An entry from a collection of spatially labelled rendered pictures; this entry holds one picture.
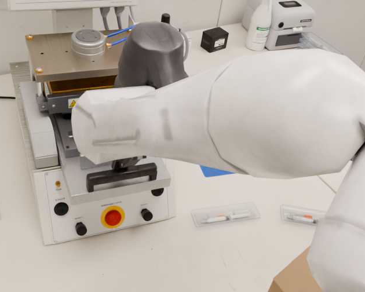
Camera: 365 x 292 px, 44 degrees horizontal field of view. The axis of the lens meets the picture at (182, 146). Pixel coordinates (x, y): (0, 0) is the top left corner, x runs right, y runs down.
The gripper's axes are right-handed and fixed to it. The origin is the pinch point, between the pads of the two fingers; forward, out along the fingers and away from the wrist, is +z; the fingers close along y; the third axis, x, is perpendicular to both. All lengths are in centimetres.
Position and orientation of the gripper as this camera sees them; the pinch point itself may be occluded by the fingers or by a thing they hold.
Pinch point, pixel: (120, 160)
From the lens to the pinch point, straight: 95.7
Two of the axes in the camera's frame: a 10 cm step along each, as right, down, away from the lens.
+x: 9.2, -1.7, 3.7
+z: -2.5, 4.8, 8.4
